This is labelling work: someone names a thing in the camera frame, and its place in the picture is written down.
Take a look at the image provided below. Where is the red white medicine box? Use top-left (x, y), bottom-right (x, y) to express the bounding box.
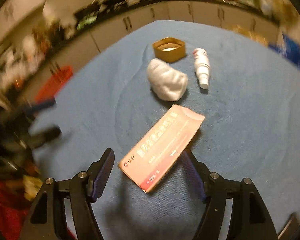
top-left (119, 105), bottom-right (205, 193)

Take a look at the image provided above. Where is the white tissue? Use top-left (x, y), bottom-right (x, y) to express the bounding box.
top-left (147, 58), bottom-right (188, 102)

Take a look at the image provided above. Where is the white spray bottle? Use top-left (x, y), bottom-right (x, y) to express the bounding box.
top-left (193, 48), bottom-right (210, 90)

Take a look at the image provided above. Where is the red plastic mesh basket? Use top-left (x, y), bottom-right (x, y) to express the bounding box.
top-left (35, 66), bottom-right (73, 102)

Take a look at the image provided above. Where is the blue table cloth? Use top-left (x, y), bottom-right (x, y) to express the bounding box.
top-left (31, 21), bottom-right (300, 239)

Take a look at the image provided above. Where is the blue plastic bag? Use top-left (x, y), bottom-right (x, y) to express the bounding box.
top-left (268, 34), bottom-right (300, 71)

